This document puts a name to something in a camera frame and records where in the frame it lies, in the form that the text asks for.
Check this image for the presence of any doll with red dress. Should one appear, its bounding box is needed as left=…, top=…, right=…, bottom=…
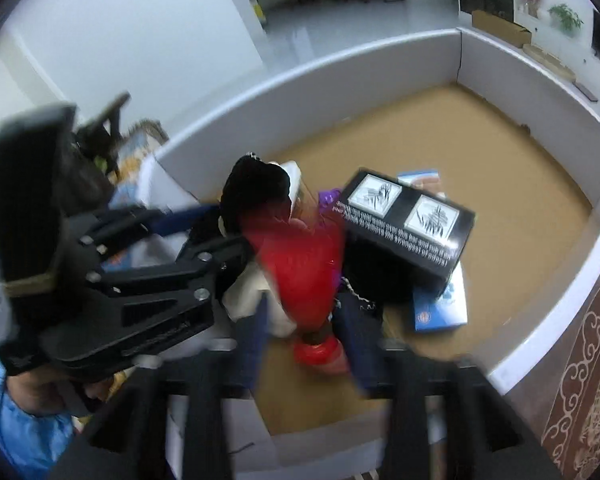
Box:
left=219, top=153, right=349, bottom=375

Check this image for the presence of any white blue medicine box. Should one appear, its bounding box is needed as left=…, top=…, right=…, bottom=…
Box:
left=398, top=169, right=468, bottom=334

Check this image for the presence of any black box with pictures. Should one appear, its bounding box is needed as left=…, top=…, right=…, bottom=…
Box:
left=332, top=168, right=476, bottom=307

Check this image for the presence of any blue sleeve forearm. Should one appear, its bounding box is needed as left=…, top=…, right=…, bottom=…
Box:
left=0, top=361, right=74, bottom=479

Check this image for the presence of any person left hand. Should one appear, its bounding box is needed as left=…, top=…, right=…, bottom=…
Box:
left=4, top=374, right=117, bottom=418

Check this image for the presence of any brown patterned round mat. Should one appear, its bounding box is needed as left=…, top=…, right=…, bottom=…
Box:
left=541, top=287, right=600, bottom=479

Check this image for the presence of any large white cardboard box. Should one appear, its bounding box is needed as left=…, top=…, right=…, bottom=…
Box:
left=136, top=28, right=600, bottom=479

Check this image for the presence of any brown cardboard box on floor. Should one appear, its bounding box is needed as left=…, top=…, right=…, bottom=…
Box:
left=471, top=10, right=532, bottom=49

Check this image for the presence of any green potted plant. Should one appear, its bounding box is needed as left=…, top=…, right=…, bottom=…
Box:
left=548, top=3, right=583, bottom=37

